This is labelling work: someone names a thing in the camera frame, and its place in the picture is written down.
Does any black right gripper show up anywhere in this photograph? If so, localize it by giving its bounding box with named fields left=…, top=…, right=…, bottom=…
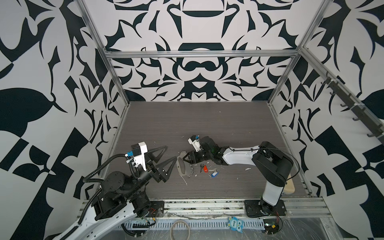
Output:
left=181, top=150, right=214, bottom=165

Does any silver metal key holder plate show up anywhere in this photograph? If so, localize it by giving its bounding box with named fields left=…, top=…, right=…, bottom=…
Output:
left=177, top=154, right=194, bottom=178

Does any blue capped silver key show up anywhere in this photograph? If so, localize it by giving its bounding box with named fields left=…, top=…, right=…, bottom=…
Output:
left=209, top=169, right=219, bottom=178

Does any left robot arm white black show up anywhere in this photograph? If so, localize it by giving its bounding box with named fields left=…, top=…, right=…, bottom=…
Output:
left=47, top=142, right=178, bottom=240

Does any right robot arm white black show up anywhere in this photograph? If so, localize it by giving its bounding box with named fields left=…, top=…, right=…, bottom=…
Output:
left=177, top=135, right=295, bottom=218

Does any beige tape roll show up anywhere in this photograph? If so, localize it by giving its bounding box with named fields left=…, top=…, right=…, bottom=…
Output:
left=169, top=220, right=191, bottom=240

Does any blue owl toy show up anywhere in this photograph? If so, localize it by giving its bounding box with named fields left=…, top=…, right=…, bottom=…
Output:
left=228, top=217, right=244, bottom=233

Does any beige sponge block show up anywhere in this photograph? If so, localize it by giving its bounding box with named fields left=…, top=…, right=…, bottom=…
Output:
left=283, top=179, right=296, bottom=195

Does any green lit circuit board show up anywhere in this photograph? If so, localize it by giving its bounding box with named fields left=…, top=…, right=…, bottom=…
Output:
left=263, top=218, right=283, bottom=235

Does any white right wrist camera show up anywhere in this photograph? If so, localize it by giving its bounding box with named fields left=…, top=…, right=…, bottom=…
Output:
left=188, top=135, right=201, bottom=152

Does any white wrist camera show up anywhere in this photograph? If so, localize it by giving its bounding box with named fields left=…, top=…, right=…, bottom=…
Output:
left=125, top=142, right=148, bottom=171
left=188, top=135, right=201, bottom=152

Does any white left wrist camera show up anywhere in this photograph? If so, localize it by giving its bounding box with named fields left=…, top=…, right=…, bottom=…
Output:
left=125, top=142, right=148, bottom=171

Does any white slotted cable duct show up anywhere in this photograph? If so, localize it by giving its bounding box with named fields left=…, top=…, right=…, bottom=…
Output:
left=124, top=217, right=265, bottom=231

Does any black corrugated cable conduit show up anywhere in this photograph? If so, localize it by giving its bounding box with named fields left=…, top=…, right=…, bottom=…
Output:
left=83, top=153, right=127, bottom=184

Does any black wall hook rack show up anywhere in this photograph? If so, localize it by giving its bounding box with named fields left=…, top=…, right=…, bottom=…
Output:
left=320, top=72, right=384, bottom=145

